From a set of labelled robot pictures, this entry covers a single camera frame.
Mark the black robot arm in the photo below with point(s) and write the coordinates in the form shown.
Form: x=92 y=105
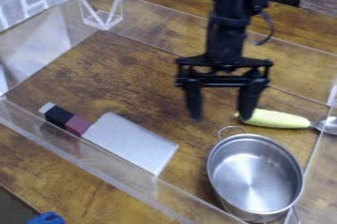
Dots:
x=237 y=9

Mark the spoon with yellow-green handle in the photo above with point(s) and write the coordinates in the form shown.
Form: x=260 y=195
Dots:
x=283 y=120

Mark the blue object at bottom edge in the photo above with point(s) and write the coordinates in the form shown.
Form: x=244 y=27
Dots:
x=47 y=218

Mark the toy cleaver knife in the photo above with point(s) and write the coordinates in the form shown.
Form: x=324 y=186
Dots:
x=118 y=135

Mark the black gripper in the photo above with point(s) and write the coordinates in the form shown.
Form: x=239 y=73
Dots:
x=221 y=67

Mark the stainless steel pot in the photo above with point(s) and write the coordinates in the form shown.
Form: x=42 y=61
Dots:
x=255 y=175

